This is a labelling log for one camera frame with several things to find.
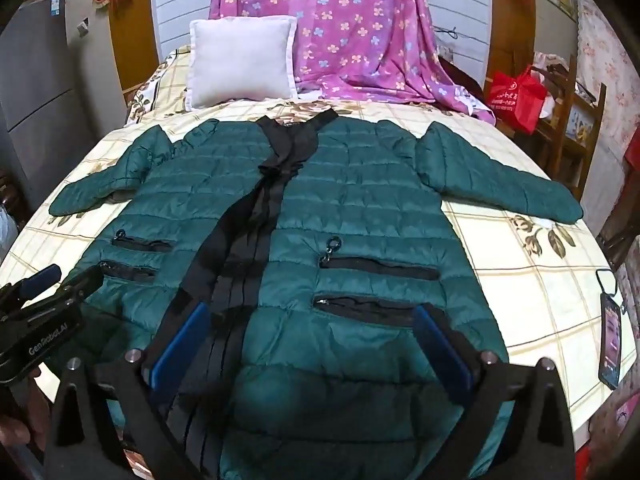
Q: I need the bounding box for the pink patterned cloth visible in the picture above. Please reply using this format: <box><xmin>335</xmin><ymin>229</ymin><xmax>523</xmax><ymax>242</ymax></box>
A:
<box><xmin>575</xmin><ymin>390</ymin><xmax>640</xmax><ymax>480</ymax></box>

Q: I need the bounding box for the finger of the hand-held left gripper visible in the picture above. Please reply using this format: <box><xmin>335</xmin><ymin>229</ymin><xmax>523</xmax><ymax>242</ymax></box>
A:
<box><xmin>29</xmin><ymin>263</ymin><xmax>107</xmax><ymax>322</ymax></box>
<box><xmin>9</xmin><ymin>264</ymin><xmax>64</xmax><ymax>302</ymax></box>

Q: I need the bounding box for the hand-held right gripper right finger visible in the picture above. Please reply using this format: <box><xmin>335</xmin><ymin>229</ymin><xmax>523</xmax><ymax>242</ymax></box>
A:
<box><xmin>412</xmin><ymin>304</ymin><xmax>576</xmax><ymax>480</ymax></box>

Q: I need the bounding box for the person's left hand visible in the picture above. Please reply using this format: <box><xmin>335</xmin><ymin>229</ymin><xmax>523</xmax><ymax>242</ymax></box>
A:
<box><xmin>0</xmin><ymin>366</ymin><xmax>45</xmax><ymax>458</ymax></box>

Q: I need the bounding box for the green puffer jacket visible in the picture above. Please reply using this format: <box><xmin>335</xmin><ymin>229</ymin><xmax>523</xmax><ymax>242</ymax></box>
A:
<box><xmin>47</xmin><ymin>110</ymin><xmax>586</xmax><ymax>480</ymax></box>

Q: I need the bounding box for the bed with floral checked sheet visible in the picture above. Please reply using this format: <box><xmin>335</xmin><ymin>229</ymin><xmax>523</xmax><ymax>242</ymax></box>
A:
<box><xmin>0</xmin><ymin>42</ymin><xmax>626</xmax><ymax>480</ymax></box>

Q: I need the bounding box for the grey refrigerator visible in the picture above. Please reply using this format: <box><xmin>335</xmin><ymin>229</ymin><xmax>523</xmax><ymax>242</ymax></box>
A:
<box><xmin>0</xmin><ymin>0</ymin><xmax>126</xmax><ymax>201</ymax></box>

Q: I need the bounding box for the orange wooden door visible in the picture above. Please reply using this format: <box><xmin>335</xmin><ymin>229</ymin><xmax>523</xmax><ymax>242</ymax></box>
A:
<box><xmin>489</xmin><ymin>0</ymin><xmax>551</xmax><ymax>86</ymax></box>
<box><xmin>107</xmin><ymin>0</ymin><xmax>162</xmax><ymax>93</ymax></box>

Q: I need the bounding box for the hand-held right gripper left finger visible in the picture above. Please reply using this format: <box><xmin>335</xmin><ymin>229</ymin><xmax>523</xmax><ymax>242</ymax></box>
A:
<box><xmin>47</xmin><ymin>301</ymin><xmax>213</xmax><ymax>480</ymax></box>

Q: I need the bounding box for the wooden shelf rack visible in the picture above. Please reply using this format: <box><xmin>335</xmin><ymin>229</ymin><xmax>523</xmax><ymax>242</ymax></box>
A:
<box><xmin>532</xmin><ymin>52</ymin><xmax>608</xmax><ymax>201</ymax></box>

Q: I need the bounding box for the red shopping bag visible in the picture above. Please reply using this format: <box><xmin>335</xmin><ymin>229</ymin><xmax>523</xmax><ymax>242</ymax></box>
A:
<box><xmin>487</xmin><ymin>65</ymin><xmax>548</xmax><ymax>133</ymax></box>

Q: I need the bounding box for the smartphone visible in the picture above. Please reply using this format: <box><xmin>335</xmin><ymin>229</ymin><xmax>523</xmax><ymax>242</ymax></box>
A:
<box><xmin>597</xmin><ymin>292</ymin><xmax>626</xmax><ymax>391</ymax></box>

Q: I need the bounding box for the pink floral blanket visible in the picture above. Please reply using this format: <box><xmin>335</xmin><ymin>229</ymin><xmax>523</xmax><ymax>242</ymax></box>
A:
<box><xmin>207</xmin><ymin>0</ymin><xmax>496</xmax><ymax>126</ymax></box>

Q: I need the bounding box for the black phone lanyard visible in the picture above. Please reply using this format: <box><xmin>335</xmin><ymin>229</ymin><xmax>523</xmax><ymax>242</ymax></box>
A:
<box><xmin>595</xmin><ymin>269</ymin><xmax>628</xmax><ymax>311</ymax></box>

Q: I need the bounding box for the white pillow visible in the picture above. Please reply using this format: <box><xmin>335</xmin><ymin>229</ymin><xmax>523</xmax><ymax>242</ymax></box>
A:
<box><xmin>185</xmin><ymin>16</ymin><xmax>300</xmax><ymax>111</ymax></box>

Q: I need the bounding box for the pale blue cloth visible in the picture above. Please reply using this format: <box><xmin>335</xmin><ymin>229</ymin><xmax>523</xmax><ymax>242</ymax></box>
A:
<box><xmin>0</xmin><ymin>205</ymin><xmax>20</xmax><ymax>253</ymax></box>

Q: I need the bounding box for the floral curtain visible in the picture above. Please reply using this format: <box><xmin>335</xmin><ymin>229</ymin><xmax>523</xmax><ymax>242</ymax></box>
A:
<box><xmin>575</xmin><ymin>0</ymin><xmax>640</xmax><ymax>221</ymax></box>

